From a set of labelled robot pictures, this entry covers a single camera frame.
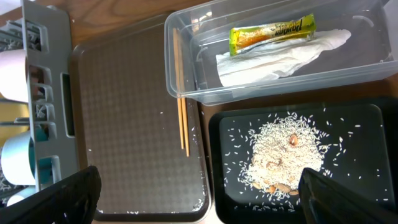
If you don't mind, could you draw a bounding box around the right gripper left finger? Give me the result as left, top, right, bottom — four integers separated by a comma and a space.
1, 166, 101, 224

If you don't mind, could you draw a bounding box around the white plastic cup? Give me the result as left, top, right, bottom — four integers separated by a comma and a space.
6, 186, 36, 207

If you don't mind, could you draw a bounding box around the clear plastic waste bin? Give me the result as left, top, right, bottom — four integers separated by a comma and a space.
164, 0, 397, 106

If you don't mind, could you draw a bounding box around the black rectangular tray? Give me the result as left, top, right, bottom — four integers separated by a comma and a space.
209, 98, 397, 223

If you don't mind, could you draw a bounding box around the dark brown serving tray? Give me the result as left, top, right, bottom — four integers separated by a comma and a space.
70, 14, 211, 223

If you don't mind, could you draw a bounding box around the wooden chopstick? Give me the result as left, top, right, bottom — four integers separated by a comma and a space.
172, 28, 185, 150
173, 29, 190, 157

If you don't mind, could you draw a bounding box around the green yellow snack wrapper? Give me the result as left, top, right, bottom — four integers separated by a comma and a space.
229, 14, 316, 56

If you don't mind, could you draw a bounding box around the yellow round plate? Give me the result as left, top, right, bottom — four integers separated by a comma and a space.
1, 103, 29, 146

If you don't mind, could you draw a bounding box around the light blue bowl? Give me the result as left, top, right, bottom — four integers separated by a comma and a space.
1, 129, 52, 185

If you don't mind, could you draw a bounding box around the pile of rice waste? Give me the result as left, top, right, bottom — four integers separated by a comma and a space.
239, 114, 329, 195

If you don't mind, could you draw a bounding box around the grey plastic dish rack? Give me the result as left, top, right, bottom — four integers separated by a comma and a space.
1, 1, 79, 202

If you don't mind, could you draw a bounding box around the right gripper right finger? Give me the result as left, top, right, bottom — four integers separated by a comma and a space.
298, 168, 397, 224

